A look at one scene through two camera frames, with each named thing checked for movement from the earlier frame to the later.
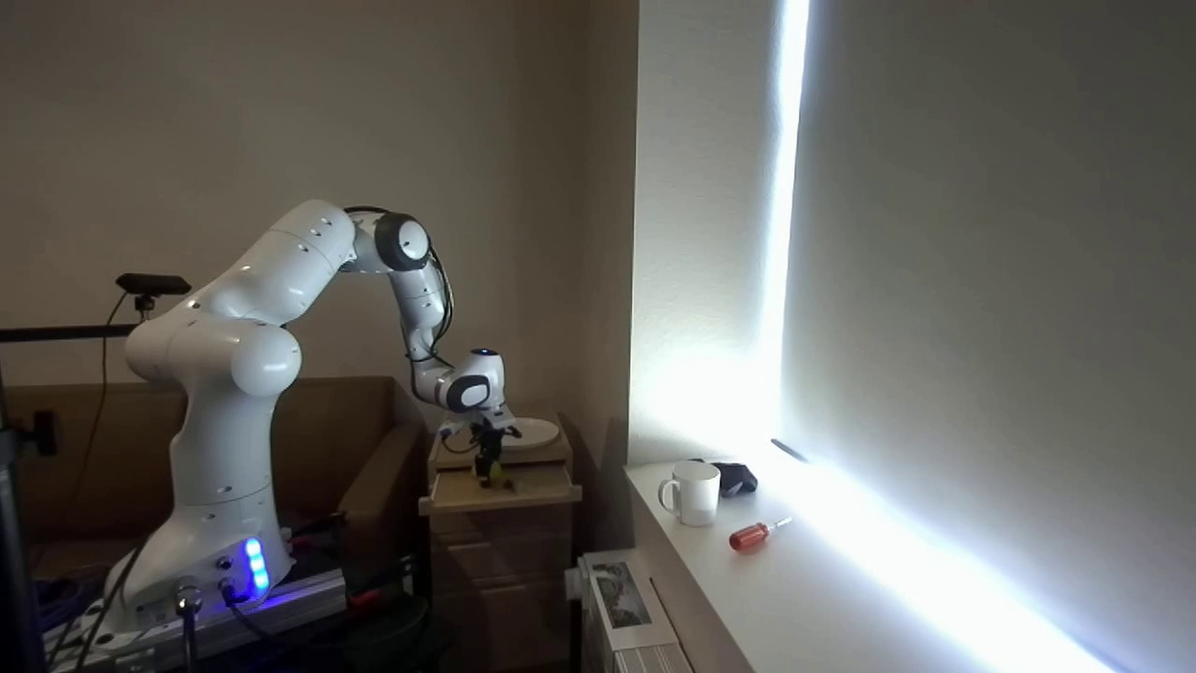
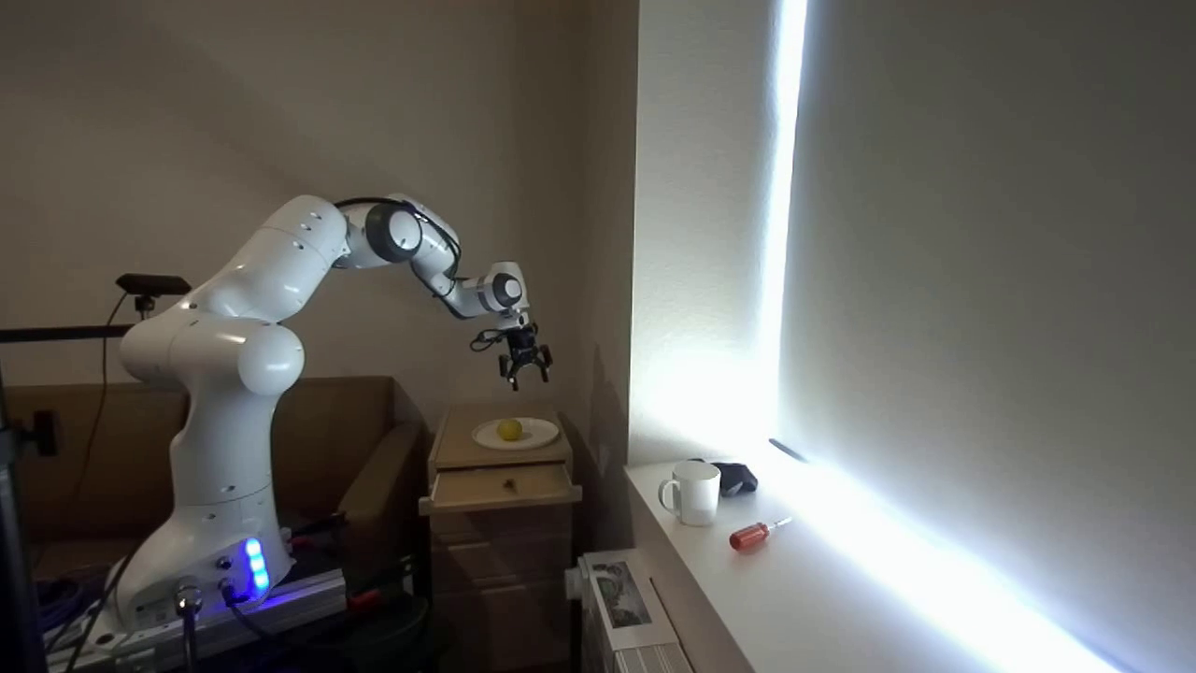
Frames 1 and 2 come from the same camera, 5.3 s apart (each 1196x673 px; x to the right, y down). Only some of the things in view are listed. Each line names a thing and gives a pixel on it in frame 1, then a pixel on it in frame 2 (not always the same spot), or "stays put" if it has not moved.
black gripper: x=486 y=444 to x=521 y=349
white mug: x=691 y=490 stays put
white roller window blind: x=944 y=261 stays put
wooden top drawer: x=457 y=490 stays put
